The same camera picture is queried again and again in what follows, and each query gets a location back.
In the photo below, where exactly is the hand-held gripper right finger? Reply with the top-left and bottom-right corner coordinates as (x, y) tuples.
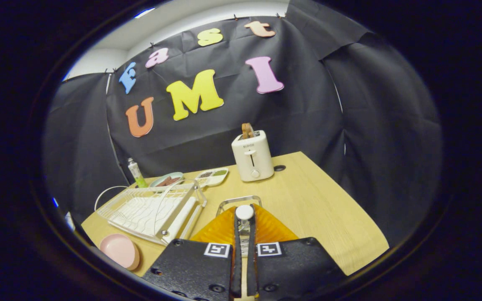
(247, 204), (347, 298)

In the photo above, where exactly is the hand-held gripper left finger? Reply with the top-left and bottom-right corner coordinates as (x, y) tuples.
(143, 205), (242, 299)

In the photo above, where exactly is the checked handle spoon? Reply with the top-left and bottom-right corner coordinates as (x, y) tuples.
(236, 204), (255, 258)

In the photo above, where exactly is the metal wire basket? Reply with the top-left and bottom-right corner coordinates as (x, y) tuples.
(216, 195), (263, 218)

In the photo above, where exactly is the white wire dish rack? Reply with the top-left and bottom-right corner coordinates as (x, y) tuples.
(94, 181), (208, 246)

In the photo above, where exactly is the pink plate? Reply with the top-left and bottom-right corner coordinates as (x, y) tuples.
(100, 234), (140, 271)

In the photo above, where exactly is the teal plate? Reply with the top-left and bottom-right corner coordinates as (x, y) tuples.
(149, 172), (185, 187)

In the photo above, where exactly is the white divided tray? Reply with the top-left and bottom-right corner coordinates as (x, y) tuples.
(195, 168), (229, 187)

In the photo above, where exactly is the cream toaster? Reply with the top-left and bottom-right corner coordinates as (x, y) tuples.
(231, 130), (275, 182)

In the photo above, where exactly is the white drip tray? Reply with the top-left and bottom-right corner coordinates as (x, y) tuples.
(109, 196), (197, 244)

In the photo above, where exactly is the green liquid bottle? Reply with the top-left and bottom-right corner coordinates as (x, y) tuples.
(128, 158), (149, 189)

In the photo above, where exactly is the black backdrop cloth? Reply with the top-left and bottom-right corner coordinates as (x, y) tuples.
(44, 0), (442, 247)

